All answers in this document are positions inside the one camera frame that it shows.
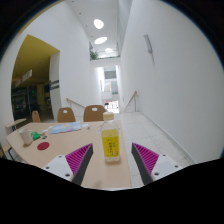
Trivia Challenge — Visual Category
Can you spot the hanging white red sign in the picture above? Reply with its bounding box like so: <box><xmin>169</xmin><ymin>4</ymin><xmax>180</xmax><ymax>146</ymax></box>
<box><xmin>13</xmin><ymin>69</ymin><xmax>34</xmax><ymax>88</ymax></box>

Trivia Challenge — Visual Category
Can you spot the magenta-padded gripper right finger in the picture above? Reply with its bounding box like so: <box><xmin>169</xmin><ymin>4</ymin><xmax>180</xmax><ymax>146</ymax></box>
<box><xmin>130</xmin><ymin>142</ymin><xmax>184</xmax><ymax>187</ymax></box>

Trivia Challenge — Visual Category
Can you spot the small wooden side table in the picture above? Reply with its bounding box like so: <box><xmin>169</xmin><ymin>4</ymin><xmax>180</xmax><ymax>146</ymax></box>
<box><xmin>4</xmin><ymin>118</ymin><xmax>28</xmax><ymax>133</ymax></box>

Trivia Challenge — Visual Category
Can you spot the group of oval ceiling lights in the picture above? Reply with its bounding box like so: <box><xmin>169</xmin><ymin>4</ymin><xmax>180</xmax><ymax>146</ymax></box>
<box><xmin>93</xmin><ymin>18</ymin><xmax>115</xmax><ymax>54</ymax></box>

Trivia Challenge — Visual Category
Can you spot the green potted balcony plant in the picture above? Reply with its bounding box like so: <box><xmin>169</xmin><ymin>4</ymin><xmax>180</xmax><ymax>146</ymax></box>
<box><xmin>89</xmin><ymin>49</ymin><xmax>100</xmax><ymax>61</ymax></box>

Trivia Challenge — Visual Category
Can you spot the yellow drink bottle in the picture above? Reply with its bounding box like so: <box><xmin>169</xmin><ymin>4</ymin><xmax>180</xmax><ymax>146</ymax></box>
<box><xmin>99</xmin><ymin>111</ymin><xmax>122</xmax><ymax>164</ymax></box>

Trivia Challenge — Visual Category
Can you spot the flat round red coaster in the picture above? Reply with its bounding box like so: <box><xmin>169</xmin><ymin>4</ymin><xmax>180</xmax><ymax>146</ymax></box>
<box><xmin>36</xmin><ymin>141</ymin><xmax>50</xmax><ymax>151</ymax></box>

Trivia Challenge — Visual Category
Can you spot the white ceramic mug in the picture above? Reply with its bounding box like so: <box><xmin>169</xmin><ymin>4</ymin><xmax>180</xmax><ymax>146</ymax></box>
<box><xmin>18</xmin><ymin>127</ymin><xmax>34</xmax><ymax>146</ymax></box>

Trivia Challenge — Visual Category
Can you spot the green folded paper piece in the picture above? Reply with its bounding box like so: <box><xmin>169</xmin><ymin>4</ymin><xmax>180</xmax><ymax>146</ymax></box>
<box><xmin>31</xmin><ymin>131</ymin><xmax>42</xmax><ymax>141</ymax></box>

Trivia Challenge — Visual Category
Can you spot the pastel colourful printed booklet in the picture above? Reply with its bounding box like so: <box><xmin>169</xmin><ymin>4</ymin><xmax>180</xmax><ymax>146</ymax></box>
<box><xmin>49</xmin><ymin>121</ymin><xmax>83</xmax><ymax>135</ymax></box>

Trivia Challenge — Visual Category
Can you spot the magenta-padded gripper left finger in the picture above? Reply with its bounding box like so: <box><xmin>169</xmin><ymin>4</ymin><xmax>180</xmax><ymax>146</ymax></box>
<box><xmin>41</xmin><ymin>143</ymin><xmax>95</xmax><ymax>187</ymax></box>

